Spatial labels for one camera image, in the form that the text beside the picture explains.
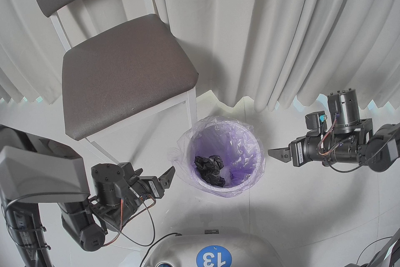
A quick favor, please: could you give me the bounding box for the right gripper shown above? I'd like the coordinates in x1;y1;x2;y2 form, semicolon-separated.
267;134;332;168

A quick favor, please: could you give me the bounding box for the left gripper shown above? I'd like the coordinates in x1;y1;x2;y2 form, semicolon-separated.
131;166;176;200

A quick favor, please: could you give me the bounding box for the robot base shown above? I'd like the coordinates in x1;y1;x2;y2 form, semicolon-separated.
146;228;284;267

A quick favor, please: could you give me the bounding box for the white trash bin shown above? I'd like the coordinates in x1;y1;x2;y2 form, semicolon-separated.
187;123;266;198

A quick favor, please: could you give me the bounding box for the purple plastic bag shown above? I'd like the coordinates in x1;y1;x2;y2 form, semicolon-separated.
176;115;266;199

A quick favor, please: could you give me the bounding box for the crumpled black plastic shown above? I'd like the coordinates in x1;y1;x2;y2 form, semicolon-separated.
194;154;227;188

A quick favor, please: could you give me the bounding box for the grey padded white chair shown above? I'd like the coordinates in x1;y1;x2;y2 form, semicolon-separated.
32;0;200;166

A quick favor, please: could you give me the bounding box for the white curtain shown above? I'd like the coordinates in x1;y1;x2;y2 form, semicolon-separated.
0;0;400;113

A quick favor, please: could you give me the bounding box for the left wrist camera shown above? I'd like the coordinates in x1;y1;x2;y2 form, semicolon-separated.
120;162;144;182

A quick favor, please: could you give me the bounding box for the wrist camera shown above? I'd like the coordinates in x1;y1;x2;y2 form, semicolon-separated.
305;111;327;139
120;162;144;182

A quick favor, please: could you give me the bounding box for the black cable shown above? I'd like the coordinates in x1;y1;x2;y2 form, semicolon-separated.
105;197;156;248
140;232;182;266
356;238;398;267

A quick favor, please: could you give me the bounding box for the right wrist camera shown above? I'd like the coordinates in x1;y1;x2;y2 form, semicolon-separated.
305;111;327;139

